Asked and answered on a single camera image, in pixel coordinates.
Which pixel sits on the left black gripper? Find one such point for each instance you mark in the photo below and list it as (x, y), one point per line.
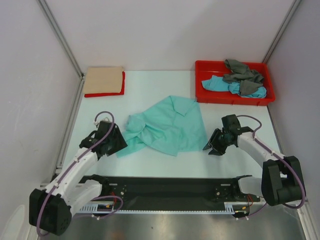
(120, 143)

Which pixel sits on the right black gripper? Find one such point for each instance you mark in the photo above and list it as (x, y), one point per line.
(219, 150)

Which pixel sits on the mint green t shirt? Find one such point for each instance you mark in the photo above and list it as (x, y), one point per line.
(171, 126)

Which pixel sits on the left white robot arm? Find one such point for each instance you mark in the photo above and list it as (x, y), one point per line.
(52, 208)

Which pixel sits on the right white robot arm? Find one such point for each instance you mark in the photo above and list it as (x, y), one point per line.
(281, 182)

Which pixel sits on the folded red t shirt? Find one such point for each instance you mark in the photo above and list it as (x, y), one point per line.
(105, 94)

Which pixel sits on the folded beige t shirt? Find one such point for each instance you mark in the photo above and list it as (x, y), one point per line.
(103, 80)

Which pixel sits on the blue t shirt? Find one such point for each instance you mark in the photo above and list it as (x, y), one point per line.
(216, 84)

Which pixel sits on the grey t shirt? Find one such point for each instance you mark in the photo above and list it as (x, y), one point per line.
(248, 80)

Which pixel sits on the red plastic bin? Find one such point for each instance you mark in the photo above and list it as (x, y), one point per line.
(205, 69)

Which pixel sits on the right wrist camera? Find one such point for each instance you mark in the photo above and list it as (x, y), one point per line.
(230, 123)

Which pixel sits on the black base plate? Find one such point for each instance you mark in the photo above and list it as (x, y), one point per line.
(176, 194)

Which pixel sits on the right white cable duct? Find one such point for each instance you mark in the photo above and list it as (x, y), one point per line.
(238, 209)

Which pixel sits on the white cable duct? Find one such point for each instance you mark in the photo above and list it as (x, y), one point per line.
(105, 209)
(238, 209)

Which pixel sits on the left white cable duct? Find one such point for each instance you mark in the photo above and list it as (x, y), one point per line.
(105, 209)

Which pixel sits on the aluminium front rail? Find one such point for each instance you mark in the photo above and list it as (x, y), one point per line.
(293, 196)

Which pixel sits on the left aluminium frame post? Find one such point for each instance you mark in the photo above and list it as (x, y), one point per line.
(47, 12)

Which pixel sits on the aluminium frame post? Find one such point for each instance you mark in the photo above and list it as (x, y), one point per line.
(47, 12)
(282, 29)

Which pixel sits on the right aluminium frame post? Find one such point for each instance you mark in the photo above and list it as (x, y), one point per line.
(282, 29)

